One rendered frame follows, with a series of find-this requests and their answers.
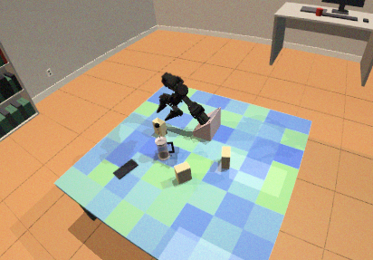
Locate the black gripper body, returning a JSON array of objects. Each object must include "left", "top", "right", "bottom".
[{"left": 159, "top": 92, "right": 183, "bottom": 117}]

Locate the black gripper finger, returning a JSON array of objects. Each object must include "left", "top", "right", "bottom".
[
  {"left": 164, "top": 109, "right": 179, "bottom": 121},
  {"left": 157, "top": 100, "right": 167, "bottom": 113}
]

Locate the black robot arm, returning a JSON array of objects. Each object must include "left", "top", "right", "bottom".
[{"left": 161, "top": 72, "right": 211, "bottom": 125}]

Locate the tan cube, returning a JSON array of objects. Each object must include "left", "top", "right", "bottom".
[
  {"left": 221, "top": 147, "right": 230, "bottom": 169},
  {"left": 152, "top": 118, "right": 167, "bottom": 137},
  {"left": 174, "top": 162, "right": 192, "bottom": 185}
]

